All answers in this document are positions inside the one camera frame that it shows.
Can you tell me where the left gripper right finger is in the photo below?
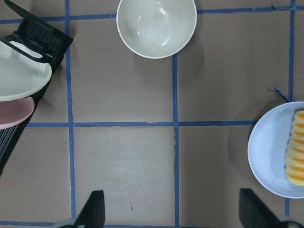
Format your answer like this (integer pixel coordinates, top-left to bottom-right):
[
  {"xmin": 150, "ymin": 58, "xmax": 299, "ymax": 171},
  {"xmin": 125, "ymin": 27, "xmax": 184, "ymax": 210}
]
[{"xmin": 238, "ymin": 188, "xmax": 304, "ymax": 228}]

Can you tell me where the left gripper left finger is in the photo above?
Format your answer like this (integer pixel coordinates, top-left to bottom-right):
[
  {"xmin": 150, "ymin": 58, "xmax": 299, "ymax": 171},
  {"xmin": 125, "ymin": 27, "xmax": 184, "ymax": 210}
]
[{"xmin": 52, "ymin": 190, "xmax": 105, "ymax": 228}]

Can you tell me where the blue plate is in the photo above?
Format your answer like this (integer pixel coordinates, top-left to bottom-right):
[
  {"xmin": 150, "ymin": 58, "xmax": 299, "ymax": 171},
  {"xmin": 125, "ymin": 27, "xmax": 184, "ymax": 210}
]
[{"xmin": 247, "ymin": 102, "xmax": 304, "ymax": 199}]

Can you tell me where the pink plate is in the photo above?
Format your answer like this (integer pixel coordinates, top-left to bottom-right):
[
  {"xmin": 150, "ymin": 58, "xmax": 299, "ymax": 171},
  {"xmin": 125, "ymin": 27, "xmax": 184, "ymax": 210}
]
[{"xmin": 0, "ymin": 96, "xmax": 35, "ymax": 130}]

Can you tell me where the cream plate in rack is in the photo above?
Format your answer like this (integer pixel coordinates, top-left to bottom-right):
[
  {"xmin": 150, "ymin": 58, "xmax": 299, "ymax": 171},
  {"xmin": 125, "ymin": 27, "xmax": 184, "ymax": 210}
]
[{"xmin": 0, "ymin": 42, "xmax": 52, "ymax": 102}]

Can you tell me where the black plate rack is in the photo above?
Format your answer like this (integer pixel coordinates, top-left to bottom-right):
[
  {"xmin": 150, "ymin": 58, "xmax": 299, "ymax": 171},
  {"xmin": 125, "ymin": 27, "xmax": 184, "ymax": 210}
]
[{"xmin": 0, "ymin": 0, "xmax": 73, "ymax": 170}]

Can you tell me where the cream bowl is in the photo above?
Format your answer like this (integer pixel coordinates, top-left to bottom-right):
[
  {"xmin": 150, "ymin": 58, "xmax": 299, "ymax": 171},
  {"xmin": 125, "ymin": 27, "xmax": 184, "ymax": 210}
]
[{"xmin": 116, "ymin": 0, "xmax": 197, "ymax": 59}]

